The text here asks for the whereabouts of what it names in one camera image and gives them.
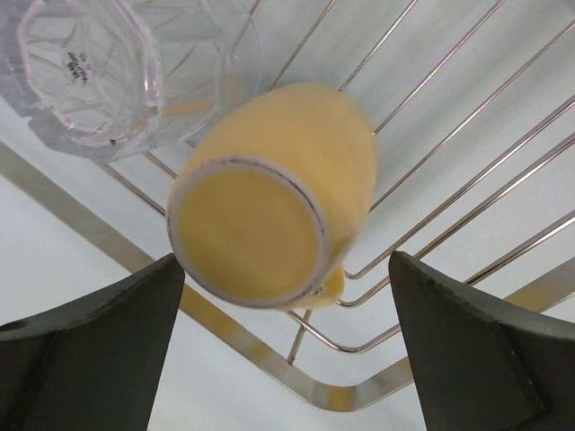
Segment clear glass cup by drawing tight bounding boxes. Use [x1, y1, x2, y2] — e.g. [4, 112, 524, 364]
[1, 1, 261, 163]

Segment cream yellow handled mug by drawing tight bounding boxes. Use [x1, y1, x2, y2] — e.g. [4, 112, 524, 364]
[166, 83, 377, 310]

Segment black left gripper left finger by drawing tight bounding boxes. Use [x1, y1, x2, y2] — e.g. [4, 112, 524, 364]
[1, 254, 184, 430]

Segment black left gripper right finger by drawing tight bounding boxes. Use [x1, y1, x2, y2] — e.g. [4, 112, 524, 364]
[388, 251, 574, 430]

